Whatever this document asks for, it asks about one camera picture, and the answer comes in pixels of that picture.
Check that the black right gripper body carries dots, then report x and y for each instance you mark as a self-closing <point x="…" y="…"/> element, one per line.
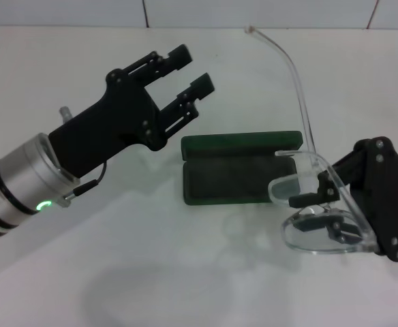
<point x="390" y="197"/>

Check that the green glasses case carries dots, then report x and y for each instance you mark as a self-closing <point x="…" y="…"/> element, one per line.
<point x="229" y="177"/>

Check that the clear transparent glasses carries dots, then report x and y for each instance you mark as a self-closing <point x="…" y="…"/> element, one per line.
<point x="303" y="102"/>

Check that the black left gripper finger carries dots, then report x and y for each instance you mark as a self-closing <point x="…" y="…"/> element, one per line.
<point x="178" y="58"/>
<point x="200" y="86"/>

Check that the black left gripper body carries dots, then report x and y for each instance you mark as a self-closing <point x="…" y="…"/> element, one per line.
<point x="117" y="116"/>

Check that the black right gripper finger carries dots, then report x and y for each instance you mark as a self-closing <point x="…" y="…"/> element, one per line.
<point x="342" y="233"/>
<point x="308" y="200"/>

